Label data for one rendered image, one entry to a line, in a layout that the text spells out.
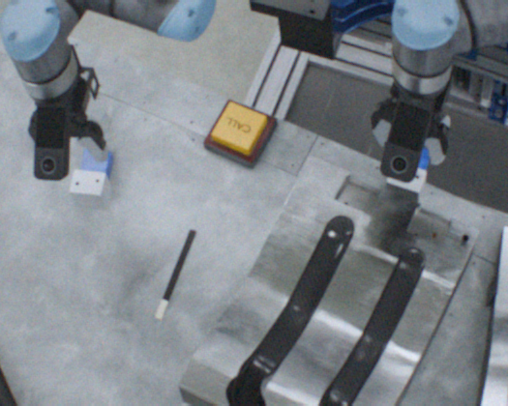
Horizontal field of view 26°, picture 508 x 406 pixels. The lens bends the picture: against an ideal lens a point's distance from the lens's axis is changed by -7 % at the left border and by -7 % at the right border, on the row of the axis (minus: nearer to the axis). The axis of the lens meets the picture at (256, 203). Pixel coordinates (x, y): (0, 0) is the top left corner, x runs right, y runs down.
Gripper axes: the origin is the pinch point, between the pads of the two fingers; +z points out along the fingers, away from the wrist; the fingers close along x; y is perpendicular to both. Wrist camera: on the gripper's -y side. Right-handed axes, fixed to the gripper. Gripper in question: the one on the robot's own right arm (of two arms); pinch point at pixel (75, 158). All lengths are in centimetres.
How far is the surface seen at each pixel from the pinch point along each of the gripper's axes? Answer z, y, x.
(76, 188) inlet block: 7.5, -1.3, 1.2
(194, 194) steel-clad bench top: 12.8, 2.1, -15.1
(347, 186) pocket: 6.4, 3.5, -36.8
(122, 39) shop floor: 92, 73, 27
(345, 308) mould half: 4.6, -14.6, -39.2
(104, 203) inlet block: 10.4, -2.0, -2.7
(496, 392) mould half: 4, -25, -62
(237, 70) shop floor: 92, 67, -3
